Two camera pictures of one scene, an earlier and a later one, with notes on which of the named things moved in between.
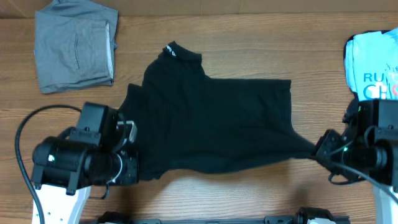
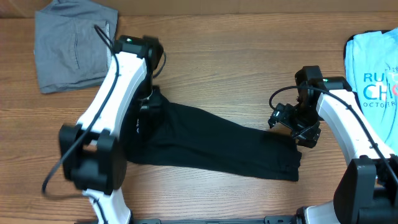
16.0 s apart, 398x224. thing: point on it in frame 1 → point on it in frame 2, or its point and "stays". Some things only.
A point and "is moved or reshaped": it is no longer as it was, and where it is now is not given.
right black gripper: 324,146 → 310,136
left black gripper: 132,173 → 154,104
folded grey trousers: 75,44 stays
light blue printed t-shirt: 371,65 stays
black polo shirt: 184,121 is moved or reshaped
